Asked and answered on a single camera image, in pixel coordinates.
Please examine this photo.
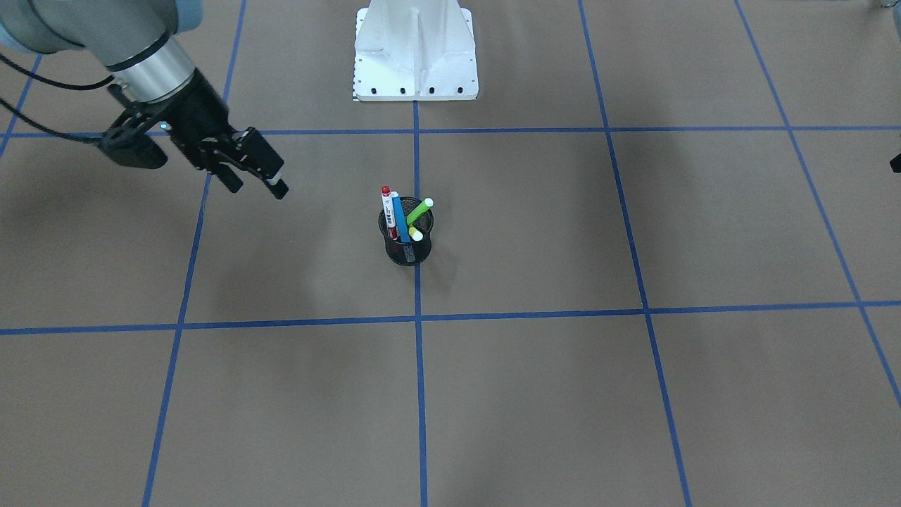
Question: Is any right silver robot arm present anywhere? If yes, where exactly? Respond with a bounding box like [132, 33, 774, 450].
[2, 1, 289, 199]

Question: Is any blue marker pen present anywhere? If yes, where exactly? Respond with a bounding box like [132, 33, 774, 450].
[391, 192, 411, 244]

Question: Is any green highlighter pen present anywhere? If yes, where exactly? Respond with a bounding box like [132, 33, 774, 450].
[405, 198, 434, 227]

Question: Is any red capped white marker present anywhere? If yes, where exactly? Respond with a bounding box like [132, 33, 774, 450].
[381, 185, 398, 241]

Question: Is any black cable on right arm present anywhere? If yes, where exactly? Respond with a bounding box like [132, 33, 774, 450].
[0, 53, 117, 145]

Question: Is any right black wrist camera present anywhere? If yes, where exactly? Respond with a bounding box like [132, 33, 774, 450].
[99, 83, 168, 170]

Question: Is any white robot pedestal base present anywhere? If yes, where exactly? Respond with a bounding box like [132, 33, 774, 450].
[352, 1, 480, 102]

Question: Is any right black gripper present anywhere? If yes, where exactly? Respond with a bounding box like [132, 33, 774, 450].
[160, 68, 289, 200]

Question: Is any yellow highlighter pen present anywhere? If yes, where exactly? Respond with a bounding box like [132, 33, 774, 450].
[408, 225, 424, 243]

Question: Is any black mesh pen cup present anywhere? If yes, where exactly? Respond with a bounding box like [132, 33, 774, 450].
[377, 192, 434, 267]

